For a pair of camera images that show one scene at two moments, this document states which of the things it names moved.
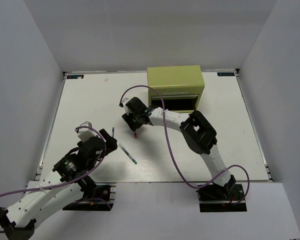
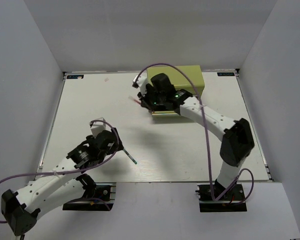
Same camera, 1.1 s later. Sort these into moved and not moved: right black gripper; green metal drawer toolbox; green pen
Moved: right black gripper
Not moved: green pen; green metal drawer toolbox
